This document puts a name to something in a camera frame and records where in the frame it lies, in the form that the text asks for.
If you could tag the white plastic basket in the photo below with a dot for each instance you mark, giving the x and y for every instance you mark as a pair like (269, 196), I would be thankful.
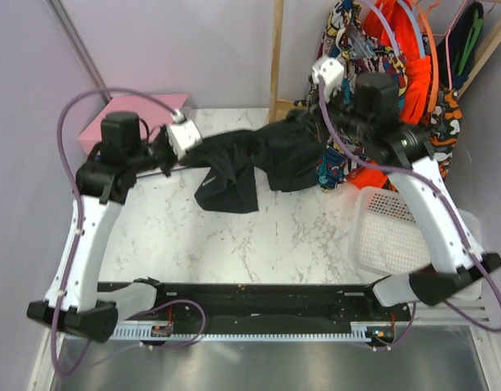
(384, 237)

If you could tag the navy ribbed shorts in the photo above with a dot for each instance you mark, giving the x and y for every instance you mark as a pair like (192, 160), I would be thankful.
(463, 42)

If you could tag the green hanger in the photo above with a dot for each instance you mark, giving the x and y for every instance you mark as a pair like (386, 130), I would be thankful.
(471, 40)

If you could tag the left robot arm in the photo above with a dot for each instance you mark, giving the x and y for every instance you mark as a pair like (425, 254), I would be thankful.
(73, 304)

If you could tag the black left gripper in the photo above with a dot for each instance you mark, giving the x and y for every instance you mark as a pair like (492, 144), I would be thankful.
(163, 136)

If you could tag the orange hanger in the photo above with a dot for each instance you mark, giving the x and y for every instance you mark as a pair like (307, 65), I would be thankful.
(433, 93)

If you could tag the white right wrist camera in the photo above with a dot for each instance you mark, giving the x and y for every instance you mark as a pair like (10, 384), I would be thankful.
(331, 71)

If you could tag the wooden clothes rack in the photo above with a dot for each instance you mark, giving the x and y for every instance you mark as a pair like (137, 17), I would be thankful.
(279, 108)

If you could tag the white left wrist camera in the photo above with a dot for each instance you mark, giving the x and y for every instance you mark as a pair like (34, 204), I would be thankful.
(183, 134)

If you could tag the camouflage print shorts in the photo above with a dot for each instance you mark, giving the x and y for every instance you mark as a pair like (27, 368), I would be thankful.
(442, 126)

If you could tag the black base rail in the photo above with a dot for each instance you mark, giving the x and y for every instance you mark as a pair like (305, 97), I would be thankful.
(268, 309)

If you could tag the white cable duct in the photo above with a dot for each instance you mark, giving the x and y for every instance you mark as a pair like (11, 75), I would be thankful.
(152, 332)

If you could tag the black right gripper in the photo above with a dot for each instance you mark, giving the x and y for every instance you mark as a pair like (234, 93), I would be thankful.
(336, 94)

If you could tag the dark navy shorts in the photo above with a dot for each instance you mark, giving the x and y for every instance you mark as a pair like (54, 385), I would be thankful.
(287, 151)

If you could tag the orange shorts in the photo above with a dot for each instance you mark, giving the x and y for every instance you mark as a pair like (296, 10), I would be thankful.
(414, 108)

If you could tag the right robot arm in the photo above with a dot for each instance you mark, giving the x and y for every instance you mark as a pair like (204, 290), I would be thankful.
(458, 261)

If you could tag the light blue hanger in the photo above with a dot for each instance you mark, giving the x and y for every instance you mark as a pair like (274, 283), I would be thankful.
(409, 33)

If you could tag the lilac hanger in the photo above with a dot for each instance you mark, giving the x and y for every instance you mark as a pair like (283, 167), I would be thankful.
(385, 21)

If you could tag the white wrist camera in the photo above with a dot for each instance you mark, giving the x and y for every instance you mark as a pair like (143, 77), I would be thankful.
(331, 71)
(183, 134)

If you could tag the pink hanger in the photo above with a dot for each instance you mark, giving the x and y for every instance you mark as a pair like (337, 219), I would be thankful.
(442, 17)

